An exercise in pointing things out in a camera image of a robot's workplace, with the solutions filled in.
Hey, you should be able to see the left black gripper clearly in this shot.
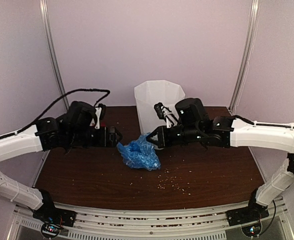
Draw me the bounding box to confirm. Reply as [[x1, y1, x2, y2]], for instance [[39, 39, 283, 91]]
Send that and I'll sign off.
[[67, 126, 123, 149]]

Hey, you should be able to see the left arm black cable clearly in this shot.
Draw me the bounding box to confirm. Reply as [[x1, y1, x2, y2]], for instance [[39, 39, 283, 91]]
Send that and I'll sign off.
[[0, 87, 112, 145]]

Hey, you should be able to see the blue plastic trash bag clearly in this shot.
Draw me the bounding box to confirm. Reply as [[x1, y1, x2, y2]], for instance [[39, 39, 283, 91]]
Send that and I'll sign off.
[[116, 134, 161, 171]]

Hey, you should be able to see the aluminium corner post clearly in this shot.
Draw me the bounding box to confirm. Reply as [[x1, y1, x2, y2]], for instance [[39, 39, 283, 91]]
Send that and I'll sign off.
[[228, 0, 260, 114], [38, 0, 72, 112]]

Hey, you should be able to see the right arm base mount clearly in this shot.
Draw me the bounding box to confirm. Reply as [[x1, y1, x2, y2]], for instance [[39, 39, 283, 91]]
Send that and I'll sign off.
[[226, 207, 269, 238]]

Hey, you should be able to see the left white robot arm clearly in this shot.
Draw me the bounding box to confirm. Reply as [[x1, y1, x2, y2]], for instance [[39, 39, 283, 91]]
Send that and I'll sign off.
[[0, 101, 123, 222]]

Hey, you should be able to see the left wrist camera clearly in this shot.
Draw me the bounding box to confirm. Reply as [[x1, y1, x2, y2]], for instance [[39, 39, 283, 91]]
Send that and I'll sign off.
[[90, 103, 107, 129]]

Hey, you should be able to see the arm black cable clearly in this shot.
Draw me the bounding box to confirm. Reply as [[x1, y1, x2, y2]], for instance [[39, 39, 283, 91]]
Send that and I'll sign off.
[[0, 87, 112, 145], [233, 114, 294, 226]]

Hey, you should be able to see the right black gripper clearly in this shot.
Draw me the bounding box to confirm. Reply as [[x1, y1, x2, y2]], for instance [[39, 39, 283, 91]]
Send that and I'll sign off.
[[145, 125, 202, 150]]

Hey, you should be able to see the right aluminium corner post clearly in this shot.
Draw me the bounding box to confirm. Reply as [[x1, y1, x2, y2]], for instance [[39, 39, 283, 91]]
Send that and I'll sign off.
[[228, 0, 260, 114]]

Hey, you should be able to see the left aluminium corner post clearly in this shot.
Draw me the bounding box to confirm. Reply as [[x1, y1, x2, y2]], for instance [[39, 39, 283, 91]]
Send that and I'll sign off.
[[38, 0, 72, 112]]

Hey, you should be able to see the aluminium front rail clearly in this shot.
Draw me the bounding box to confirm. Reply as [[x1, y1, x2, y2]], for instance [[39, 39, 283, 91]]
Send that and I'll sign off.
[[13, 196, 288, 240]]

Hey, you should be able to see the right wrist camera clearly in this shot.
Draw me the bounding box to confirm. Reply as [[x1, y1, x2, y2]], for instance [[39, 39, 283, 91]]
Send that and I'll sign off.
[[153, 102, 180, 129]]

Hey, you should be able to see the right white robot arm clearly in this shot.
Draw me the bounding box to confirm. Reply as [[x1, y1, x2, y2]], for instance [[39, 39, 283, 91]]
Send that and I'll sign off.
[[146, 98, 294, 221]]

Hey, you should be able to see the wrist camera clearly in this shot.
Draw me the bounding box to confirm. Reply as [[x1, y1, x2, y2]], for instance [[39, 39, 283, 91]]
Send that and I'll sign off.
[[153, 102, 180, 129], [90, 103, 107, 129]]

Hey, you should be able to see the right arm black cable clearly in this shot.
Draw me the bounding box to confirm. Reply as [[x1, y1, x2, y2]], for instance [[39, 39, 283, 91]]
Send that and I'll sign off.
[[233, 114, 294, 226]]

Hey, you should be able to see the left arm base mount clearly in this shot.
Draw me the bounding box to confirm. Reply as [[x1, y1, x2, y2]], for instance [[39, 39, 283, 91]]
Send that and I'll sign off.
[[32, 208, 77, 239]]

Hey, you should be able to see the red patterned plate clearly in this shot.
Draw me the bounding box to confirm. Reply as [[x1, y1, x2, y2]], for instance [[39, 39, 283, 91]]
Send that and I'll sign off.
[[100, 121, 107, 128]]

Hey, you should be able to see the white faceted trash bin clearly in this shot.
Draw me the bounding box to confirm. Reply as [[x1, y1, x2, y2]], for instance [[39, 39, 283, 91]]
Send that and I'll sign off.
[[134, 80, 185, 135]]

